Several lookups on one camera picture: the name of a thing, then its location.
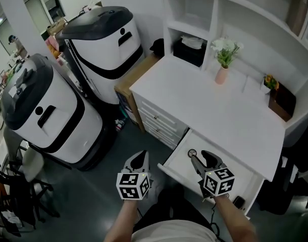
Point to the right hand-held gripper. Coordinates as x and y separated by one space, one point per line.
218 183

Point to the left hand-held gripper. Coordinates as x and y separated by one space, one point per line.
131 185

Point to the small round object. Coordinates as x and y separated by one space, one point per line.
192 152

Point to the large white drawer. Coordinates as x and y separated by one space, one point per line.
179 160

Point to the person's right forearm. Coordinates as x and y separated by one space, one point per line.
234 218

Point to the person's left forearm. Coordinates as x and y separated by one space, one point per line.
121 223

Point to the small white drawer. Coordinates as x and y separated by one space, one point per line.
156 127
161 138
156 112

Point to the small bottle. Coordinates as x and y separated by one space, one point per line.
120 125

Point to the small black device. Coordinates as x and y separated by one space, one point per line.
239 202

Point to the person's black trousers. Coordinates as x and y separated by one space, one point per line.
174 203

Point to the person's white shirt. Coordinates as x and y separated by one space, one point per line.
174 232

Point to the black office chair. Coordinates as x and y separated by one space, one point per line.
293 180

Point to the white and black mobile robot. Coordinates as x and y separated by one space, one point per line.
103 52
60 125

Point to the pink vase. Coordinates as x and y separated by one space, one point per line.
221 75

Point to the brown wooden organizer box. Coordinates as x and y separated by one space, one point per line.
282 105

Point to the small yellow potted plant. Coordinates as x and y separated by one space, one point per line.
270 83

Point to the black tissue box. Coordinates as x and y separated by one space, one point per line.
188 54

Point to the white flower bunch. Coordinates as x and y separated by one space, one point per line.
226 49

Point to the black folding chair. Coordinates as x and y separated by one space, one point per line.
22 198

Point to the white shelf hutch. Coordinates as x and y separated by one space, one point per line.
257 34

